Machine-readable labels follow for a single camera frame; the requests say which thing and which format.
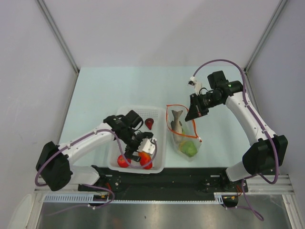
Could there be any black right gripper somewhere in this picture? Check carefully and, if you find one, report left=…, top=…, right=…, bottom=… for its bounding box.
left=185, top=92, right=223, bottom=121

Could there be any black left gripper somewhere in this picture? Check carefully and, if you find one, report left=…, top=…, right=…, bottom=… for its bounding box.
left=121, top=128, right=153, bottom=161

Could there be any dark red toy fruit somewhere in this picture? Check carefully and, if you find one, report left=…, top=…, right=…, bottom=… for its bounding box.
left=144, top=118, right=154, bottom=130

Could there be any red orange toy mango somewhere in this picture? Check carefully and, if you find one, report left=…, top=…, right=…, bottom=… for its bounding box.
left=138, top=152, right=153, bottom=169

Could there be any grey toy fish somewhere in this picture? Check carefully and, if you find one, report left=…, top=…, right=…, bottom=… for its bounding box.
left=171, top=110, right=183, bottom=144

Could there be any clear zip top bag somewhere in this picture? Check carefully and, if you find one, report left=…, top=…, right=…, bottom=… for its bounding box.
left=166, top=104, right=202, bottom=161

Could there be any red toy apple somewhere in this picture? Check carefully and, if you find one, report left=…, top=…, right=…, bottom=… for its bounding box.
left=117, top=155, right=131, bottom=168

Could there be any green custard apple toy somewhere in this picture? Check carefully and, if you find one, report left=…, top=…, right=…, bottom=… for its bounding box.
left=180, top=141, right=197, bottom=157

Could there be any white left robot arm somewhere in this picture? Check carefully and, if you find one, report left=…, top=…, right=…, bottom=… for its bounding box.
left=34, top=110, right=157, bottom=191

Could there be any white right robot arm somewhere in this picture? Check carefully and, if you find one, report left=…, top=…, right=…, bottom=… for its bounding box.
left=185, top=71, right=288, bottom=191

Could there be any white perforated plastic basket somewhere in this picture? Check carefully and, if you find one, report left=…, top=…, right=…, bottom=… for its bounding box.
left=107, top=105, right=167, bottom=174

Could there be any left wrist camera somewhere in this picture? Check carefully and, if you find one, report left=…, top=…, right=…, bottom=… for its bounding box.
left=137, top=137, right=156, bottom=155

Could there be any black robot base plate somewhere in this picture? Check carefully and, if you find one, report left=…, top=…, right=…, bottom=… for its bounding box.
left=78, top=167, right=248, bottom=201

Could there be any white slotted cable duct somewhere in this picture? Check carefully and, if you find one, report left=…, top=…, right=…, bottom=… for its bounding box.
left=44, top=194, right=94, bottom=203

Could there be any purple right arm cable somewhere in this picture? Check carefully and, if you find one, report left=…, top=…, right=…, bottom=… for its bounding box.
left=193, top=59, right=279, bottom=184

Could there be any aluminium frame rail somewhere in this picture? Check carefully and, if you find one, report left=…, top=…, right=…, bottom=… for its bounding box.
left=35, top=0, right=80, bottom=73

